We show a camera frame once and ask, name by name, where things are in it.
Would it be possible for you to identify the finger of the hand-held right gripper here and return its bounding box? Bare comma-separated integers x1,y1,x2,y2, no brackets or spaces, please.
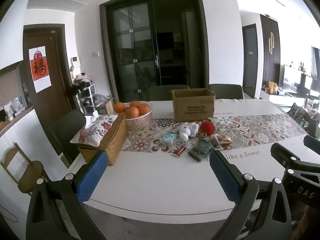
271,142,320,178
303,135,320,147

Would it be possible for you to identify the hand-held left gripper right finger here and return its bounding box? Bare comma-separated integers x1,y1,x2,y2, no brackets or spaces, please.
209,150,293,240

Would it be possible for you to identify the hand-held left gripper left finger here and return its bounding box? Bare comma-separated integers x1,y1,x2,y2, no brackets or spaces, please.
26,150,108,240

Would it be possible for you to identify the green knitted pouch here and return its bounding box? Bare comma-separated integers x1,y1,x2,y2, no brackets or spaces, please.
187,139,216,161

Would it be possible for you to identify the silver snack packet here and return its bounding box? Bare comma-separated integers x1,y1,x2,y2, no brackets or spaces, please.
209,134,220,148

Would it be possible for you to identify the gold foil wrapper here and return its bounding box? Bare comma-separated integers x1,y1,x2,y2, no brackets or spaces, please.
217,134,234,148

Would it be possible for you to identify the red knitted strawberry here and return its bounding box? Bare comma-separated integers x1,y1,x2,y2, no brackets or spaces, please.
199,117,216,137

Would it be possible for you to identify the white plush toy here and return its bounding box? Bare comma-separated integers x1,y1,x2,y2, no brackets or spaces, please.
178,122,199,141

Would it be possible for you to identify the brown cardboard box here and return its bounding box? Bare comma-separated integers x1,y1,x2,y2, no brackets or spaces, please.
171,88,216,122

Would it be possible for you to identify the person's right forearm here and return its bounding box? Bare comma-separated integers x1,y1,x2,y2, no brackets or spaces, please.
291,204,320,240

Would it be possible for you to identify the chair with patterned cushion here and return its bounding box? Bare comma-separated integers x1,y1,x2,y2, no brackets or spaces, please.
287,102,318,135

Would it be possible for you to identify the patterned table runner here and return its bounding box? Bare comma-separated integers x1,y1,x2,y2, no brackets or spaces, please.
120,114,308,153

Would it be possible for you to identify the wicker tissue box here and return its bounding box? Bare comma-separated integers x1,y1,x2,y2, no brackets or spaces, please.
78,116,128,166

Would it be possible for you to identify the floral cloth cover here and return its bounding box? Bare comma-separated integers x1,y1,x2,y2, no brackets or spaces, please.
70,114,118,146

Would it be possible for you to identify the red snack packet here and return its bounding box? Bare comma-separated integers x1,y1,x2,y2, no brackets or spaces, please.
172,146,187,157

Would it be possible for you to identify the dark dining chair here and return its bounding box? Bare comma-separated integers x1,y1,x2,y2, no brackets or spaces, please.
147,85,190,102
51,110,87,163
207,84,244,100

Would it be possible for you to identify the white tv console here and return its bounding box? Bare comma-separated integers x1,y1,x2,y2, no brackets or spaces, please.
260,90,297,107

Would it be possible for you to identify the white tissue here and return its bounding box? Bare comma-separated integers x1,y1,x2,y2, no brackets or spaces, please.
85,110,99,125

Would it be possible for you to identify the small wooden chair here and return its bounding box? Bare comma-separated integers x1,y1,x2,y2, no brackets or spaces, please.
0,142,47,197

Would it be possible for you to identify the flat television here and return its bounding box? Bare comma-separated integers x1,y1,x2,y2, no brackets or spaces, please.
282,65,313,90

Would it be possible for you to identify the small teal packet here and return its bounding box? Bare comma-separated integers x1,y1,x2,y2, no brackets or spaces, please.
162,132,177,147

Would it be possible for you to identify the open cardboard box with flaps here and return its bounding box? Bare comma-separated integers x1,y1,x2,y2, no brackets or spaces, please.
96,97,115,115

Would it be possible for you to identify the white fruit basket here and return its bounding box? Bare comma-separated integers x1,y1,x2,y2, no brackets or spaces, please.
124,102,153,130

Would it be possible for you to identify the clear plastic wrapper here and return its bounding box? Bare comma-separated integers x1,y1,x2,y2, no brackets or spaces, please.
153,127,175,138

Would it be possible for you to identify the pile of oranges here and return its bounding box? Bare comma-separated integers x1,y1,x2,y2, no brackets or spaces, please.
114,100,151,119

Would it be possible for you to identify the white shoe rack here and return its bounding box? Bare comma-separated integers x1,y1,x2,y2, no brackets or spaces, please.
76,84,97,113

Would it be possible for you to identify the white sideboard cabinet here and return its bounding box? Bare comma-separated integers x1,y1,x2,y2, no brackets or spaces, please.
0,107,63,205

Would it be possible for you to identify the dark interior door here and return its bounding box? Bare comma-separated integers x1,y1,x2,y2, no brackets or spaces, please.
242,24,258,92

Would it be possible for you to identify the pile of clothes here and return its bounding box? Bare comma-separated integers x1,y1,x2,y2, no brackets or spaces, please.
73,74,93,85

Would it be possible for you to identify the brown wooden door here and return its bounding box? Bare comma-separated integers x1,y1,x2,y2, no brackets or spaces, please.
23,24,75,120

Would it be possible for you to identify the dark glass sliding door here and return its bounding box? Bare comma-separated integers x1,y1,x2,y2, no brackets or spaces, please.
99,0,209,103

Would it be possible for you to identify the dark slatted wall panel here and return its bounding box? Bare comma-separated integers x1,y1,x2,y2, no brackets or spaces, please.
260,14,282,92

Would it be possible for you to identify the red and white wall calendar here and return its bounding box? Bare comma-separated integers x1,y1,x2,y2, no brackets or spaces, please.
29,46,52,93

